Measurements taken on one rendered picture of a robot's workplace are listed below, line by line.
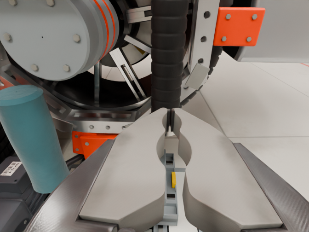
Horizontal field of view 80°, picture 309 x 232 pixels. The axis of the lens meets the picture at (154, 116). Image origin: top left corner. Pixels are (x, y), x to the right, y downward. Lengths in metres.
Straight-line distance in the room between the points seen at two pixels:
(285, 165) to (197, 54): 1.20
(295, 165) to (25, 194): 1.47
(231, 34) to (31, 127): 0.44
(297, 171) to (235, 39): 1.18
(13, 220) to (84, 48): 0.53
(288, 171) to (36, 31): 1.43
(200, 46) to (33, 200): 0.68
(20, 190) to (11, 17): 0.54
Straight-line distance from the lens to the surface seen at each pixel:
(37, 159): 0.49
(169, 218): 0.86
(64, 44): 0.30
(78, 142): 0.58
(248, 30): 0.45
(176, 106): 0.22
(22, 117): 0.43
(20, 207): 0.70
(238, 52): 0.63
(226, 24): 0.43
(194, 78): 0.44
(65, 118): 0.56
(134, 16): 0.52
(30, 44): 0.33
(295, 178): 1.45
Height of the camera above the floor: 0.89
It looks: 31 degrees down
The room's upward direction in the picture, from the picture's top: straight up
